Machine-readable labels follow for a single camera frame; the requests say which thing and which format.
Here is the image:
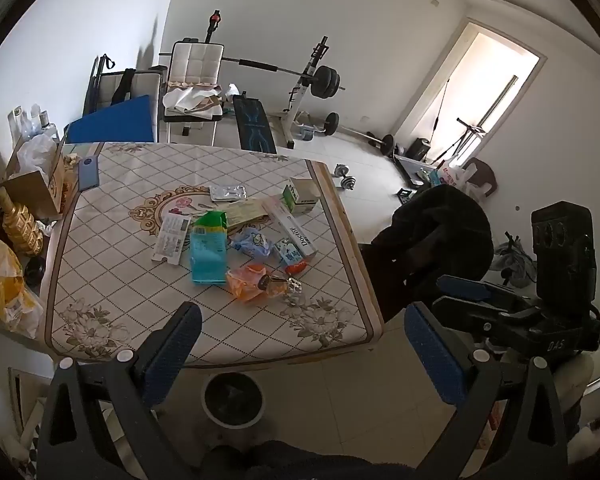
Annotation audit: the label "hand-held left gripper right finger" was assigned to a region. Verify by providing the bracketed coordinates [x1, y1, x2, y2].
[404, 301, 571, 480]

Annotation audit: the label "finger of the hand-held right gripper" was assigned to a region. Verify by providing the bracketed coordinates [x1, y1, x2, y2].
[437, 274, 531, 311]
[431, 296, 511, 333]

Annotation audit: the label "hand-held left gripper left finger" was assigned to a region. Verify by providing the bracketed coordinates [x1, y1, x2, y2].
[37, 302, 204, 480]

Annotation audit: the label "round white waste bin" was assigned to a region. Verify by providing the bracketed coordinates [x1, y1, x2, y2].
[202, 374, 267, 430]

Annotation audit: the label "orange plastic wrapper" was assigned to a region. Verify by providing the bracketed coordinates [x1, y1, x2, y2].
[226, 262, 272, 303]

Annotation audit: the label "light blue packet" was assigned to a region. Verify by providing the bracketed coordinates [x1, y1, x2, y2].
[189, 232, 229, 285]

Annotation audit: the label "white barcode box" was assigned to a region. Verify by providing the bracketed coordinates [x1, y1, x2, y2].
[151, 212, 192, 264]

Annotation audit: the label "blue white patterned wrapper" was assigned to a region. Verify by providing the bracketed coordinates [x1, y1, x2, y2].
[230, 227, 273, 260]

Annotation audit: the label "green packet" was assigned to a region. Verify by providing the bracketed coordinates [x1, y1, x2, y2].
[192, 210, 229, 238]

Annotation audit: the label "long white box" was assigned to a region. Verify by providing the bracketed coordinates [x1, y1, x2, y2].
[265, 196, 317, 263]

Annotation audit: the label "person's right forearm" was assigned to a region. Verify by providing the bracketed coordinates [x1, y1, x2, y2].
[547, 352, 598, 421]

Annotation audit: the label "black cloth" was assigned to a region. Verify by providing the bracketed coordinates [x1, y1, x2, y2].
[360, 185, 495, 323]

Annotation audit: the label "patterned square table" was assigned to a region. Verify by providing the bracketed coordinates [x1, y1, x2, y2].
[44, 141, 385, 362]

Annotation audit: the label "white red plastic bag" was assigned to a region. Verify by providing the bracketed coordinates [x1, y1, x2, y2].
[430, 160, 468, 191]

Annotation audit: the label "brown plastic stool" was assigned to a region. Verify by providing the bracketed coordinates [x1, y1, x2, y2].
[462, 157, 498, 203]

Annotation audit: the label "grey floor tray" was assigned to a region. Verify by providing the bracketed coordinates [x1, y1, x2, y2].
[394, 155, 447, 188]

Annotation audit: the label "small glass bottle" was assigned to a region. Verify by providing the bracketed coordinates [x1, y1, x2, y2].
[257, 274, 303, 303]

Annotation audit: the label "folding metal stand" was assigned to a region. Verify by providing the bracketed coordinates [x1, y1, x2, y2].
[447, 117, 487, 166]

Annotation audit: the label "small blue carton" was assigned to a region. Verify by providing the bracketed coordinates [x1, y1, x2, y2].
[274, 239, 308, 276]

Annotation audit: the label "chrome dumbbell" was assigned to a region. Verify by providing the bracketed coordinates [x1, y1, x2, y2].
[334, 163, 357, 191]

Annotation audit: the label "cream flat packet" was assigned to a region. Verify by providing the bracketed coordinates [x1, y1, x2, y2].
[225, 199, 271, 226]

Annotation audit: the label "person's legs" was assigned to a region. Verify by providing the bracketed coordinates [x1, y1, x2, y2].
[210, 439, 417, 480]

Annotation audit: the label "silver blister pack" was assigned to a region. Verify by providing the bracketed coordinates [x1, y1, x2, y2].
[209, 183, 248, 202]

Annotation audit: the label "white green box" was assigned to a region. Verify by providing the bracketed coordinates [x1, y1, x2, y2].
[281, 177, 322, 213]

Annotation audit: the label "yellow plastic bag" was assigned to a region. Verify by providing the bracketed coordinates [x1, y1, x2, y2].
[0, 232, 43, 338]

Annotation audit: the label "blue smartphone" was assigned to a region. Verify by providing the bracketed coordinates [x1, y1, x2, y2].
[78, 156, 101, 192]

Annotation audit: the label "gold ribbed bottle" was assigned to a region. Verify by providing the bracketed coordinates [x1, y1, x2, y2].
[0, 187, 43, 256]

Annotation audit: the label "curved barbell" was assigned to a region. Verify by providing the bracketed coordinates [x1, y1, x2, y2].
[324, 112, 397, 157]

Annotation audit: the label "brown cardboard box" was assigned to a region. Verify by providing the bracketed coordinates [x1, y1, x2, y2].
[2, 135, 68, 216]

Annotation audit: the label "blue mat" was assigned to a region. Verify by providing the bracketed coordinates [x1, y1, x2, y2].
[65, 94, 157, 145]

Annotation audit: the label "black blue weight bench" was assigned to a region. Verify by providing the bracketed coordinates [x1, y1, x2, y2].
[231, 94, 279, 154]

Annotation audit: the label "barbell with black plates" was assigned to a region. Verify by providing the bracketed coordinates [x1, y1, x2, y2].
[220, 57, 342, 99]

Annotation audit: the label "white weight rack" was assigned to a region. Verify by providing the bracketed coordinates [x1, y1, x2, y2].
[279, 36, 331, 150]

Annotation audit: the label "beige cloth on chair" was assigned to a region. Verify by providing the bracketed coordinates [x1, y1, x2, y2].
[162, 85, 236, 113]

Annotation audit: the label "white folded padded bench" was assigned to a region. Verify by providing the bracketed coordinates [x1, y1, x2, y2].
[82, 54, 162, 121]

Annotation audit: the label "white padded chair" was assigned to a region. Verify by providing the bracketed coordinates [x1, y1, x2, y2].
[159, 40, 228, 148]

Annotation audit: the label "white door frame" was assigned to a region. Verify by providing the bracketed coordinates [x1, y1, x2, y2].
[392, 17, 548, 171]

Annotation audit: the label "black red stick handle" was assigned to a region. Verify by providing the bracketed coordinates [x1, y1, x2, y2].
[202, 10, 226, 45]

